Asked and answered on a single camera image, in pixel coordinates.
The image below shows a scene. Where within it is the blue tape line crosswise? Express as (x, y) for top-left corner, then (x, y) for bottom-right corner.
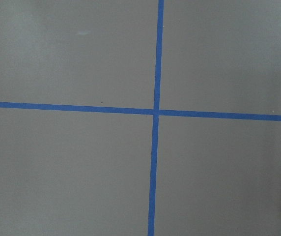
(0, 102), (281, 121)

